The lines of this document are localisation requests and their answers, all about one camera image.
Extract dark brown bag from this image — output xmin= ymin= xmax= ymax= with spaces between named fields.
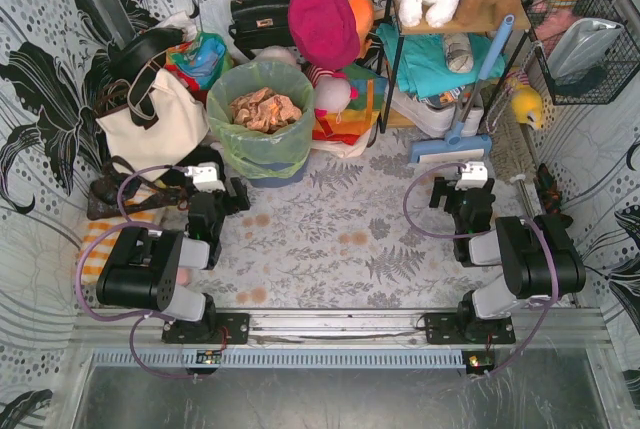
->
xmin=86 ymin=156 xmax=189 ymax=221

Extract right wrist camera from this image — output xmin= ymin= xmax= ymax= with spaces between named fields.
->
xmin=455 ymin=161 xmax=489 ymax=190

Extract teal cloth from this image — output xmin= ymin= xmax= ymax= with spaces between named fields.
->
xmin=396 ymin=34 xmax=491 ymax=98

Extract rainbow striped bag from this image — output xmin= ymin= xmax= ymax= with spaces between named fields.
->
xmin=312 ymin=64 xmax=388 ymax=146

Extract orange plush toy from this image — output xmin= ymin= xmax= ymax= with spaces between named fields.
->
xmin=348 ymin=0 xmax=374 ymax=53

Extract colourful scarf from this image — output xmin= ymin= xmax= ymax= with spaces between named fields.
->
xmin=164 ymin=32 xmax=234 ymax=92

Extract silver pouch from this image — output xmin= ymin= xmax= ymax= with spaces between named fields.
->
xmin=547 ymin=18 xmax=625 ymax=79

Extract grey cable duct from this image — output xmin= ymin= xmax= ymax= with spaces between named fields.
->
xmin=93 ymin=348 xmax=465 ymax=369

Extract black leather handbag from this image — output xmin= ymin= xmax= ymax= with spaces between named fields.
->
xmin=228 ymin=0 xmax=295 ymax=60

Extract black orange toy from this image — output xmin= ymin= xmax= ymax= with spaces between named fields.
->
xmin=534 ymin=163 xmax=573 ymax=228

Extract aluminium rail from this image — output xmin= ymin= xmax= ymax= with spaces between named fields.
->
xmin=70 ymin=308 xmax=613 ymax=349

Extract wooden broom stick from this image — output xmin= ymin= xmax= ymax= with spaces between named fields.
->
xmin=510 ymin=123 xmax=543 ymax=217

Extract white sneaker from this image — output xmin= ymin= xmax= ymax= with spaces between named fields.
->
xmin=391 ymin=92 xmax=484 ymax=138

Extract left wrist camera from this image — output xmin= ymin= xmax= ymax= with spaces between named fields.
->
xmin=185 ymin=162 xmax=225 ymax=193

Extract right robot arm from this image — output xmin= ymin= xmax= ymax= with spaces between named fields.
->
xmin=429 ymin=176 xmax=586 ymax=326

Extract yellow plush duck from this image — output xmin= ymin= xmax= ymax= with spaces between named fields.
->
xmin=506 ymin=72 xmax=544 ymax=130

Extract blue trash bin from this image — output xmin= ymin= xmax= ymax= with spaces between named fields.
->
xmin=245 ymin=158 xmax=308 ymax=189

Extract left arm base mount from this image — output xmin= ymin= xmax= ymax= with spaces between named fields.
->
xmin=161 ymin=312 xmax=250 ymax=345

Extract orange checkered cloth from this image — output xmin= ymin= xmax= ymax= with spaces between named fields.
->
xmin=79 ymin=187 xmax=164 ymax=284

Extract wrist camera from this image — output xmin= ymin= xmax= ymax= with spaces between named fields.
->
xmin=455 ymin=161 xmax=489 ymax=190
xmin=185 ymin=162 xmax=225 ymax=193

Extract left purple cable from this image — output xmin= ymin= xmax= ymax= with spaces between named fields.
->
xmin=75 ymin=164 xmax=211 ymax=381

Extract black wire basket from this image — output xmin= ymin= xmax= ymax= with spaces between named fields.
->
xmin=523 ymin=0 xmax=639 ymax=105

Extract pink white plush doll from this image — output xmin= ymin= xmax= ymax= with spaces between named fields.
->
xmin=304 ymin=64 xmax=359 ymax=117

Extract cream canvas tote bag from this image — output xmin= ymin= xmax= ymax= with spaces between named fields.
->
xmin=95 ymin=69 xmax=210 ymax=181

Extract cream plush sheep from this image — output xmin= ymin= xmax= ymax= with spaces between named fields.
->
xmin=254 ymin=45 xmax=300 ymax=69

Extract magenta hat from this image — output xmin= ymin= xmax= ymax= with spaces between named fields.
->
xmin=288 ymin=0 xmax=360 ymax=71

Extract crumpled brown paper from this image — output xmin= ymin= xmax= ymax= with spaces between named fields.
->
xmin=230 ymin=87 xmax=302 ymax=134

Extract black metal shelf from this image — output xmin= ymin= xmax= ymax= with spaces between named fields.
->
xmin=376 ymin=0 xmax=498 ymax=132

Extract green trash bag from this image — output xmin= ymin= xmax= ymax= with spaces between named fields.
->
xmin=206 ymin=61 xmax=315 ymax=187

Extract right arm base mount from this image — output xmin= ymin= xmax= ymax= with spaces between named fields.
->
xmin=423 ymin=312 xmax=516 ymax=345

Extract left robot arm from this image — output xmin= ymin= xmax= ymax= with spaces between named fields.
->
xmin=96 ymin=177 xmax=250 ymax=329

